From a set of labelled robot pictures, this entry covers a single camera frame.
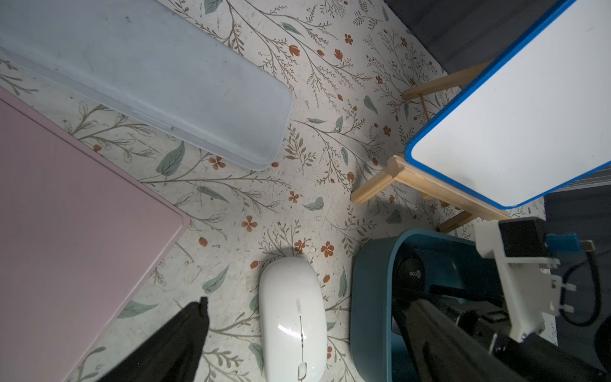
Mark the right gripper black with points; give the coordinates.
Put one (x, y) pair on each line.
(484, 318)

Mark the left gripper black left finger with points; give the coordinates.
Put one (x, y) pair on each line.
(173, 353)

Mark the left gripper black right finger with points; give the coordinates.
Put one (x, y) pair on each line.
(441, 351)

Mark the teal plastic storage box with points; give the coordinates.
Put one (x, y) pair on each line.
(378, 353)

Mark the pink paper sheet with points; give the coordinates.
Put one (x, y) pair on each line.
(79, 237)

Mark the wooden easel stand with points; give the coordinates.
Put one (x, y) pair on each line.
(430, 186)

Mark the grey blue flat case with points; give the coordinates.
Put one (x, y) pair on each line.
(143, 60)

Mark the white board blue frame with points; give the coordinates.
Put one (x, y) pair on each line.
(535, 120)

